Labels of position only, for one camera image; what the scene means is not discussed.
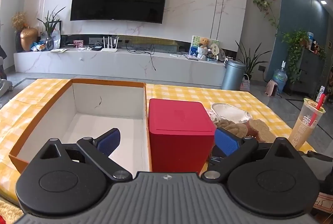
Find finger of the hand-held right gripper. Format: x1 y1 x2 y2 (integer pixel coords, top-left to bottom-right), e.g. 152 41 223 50
299 150 333 162

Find pink small heater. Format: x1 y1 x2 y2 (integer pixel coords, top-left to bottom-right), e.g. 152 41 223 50
266 79 278 97

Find grey metal trash bin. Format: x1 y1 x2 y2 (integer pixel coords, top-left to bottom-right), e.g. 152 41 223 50
221 60 246 91

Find brown oval pad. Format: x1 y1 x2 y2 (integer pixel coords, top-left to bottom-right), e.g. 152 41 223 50
247 119 277 143

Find white marble television console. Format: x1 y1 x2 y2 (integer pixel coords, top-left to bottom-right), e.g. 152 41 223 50
13 46 227 88

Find brown teddy bear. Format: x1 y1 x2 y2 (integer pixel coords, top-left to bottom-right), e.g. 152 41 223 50
197 37 211 61

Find black cables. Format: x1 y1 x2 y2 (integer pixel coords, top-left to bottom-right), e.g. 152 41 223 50
125 43 157 72

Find wall hanging ivy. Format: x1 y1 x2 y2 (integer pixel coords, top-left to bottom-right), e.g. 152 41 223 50
252 0 279 30

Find orange cardboard box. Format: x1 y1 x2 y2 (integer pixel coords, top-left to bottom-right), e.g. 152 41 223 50
9 78 153 174

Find assorted bottles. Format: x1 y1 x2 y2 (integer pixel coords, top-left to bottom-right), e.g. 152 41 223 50
306 31 333 56

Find pink white crochet cloth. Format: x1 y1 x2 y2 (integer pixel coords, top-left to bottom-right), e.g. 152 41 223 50
206 108 221 126

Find woven checked bag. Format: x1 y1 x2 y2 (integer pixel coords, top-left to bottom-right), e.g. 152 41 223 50
240 74 251 92

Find white router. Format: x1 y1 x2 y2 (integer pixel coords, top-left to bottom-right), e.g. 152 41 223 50
100 35 119 52

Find trailing ivy pot plant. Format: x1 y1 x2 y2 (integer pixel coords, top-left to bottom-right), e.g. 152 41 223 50
282 29 311 83

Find dried flower bunch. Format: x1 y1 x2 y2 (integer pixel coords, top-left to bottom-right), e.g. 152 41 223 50
11 11 28 31

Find yellow checked tablecloth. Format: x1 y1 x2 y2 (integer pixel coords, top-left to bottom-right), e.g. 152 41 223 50
0 78 320 205

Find grey drawer cabinet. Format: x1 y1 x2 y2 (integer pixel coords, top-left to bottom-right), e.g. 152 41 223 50
290 48 327 95

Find beige fluffy blanket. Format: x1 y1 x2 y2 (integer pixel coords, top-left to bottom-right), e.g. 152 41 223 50
0 197 24 224

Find red square box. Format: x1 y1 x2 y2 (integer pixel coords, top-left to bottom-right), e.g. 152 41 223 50
148 98 216 173

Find brown fluffy cloth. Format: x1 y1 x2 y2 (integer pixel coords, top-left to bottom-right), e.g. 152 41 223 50
215 120 248 138

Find long leaf floor plant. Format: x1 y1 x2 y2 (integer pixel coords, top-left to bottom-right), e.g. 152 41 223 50
235 41 271 81

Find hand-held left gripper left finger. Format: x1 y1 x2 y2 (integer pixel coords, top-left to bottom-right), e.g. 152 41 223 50
33 128 133 181

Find green plant in glass vase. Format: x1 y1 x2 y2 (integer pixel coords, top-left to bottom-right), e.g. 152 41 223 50
37 6 66 51

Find red drinking straw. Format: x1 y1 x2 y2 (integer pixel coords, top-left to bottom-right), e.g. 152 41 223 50
315 93 326 111

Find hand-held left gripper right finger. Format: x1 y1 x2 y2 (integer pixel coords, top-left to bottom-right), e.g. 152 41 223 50
200 127 303 183

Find beige slipper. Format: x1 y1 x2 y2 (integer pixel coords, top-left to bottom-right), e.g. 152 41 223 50
211 103 253 124

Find blue snack packets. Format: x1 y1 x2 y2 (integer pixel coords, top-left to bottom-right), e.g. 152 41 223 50
31 41 48 52

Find blue water jug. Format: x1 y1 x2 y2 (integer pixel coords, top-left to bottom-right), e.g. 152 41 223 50
272 61 288 91

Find green printed picture board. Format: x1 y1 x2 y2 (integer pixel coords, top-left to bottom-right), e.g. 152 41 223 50
191 35 220 60

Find black picture frame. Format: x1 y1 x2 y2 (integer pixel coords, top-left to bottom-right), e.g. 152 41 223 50
53 20 62 48

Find golden vase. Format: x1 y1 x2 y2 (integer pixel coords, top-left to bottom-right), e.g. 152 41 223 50
20 27 38 51

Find milk tea plastic cup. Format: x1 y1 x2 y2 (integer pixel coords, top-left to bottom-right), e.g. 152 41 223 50
287 98 326 150

